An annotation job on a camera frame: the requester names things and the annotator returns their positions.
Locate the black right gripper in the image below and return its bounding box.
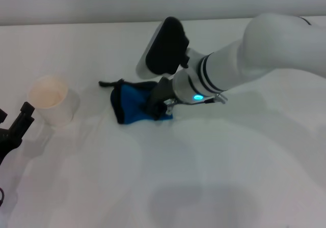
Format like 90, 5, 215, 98
144, 76, 176, 121

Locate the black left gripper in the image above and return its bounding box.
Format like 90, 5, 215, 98
0, 102, 35, 165

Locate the blue rag with black trim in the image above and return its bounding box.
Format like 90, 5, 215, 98
98, 78, 174, 125

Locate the white paper cup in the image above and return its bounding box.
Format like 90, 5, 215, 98
27, 75, 74, 126

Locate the small silver metal bracket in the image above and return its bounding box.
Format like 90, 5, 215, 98
164, 98, 177, 116

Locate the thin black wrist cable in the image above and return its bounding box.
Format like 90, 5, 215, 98
178, 97, 222, 106

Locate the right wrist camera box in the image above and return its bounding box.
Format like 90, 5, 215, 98
136, 16, 191, 77

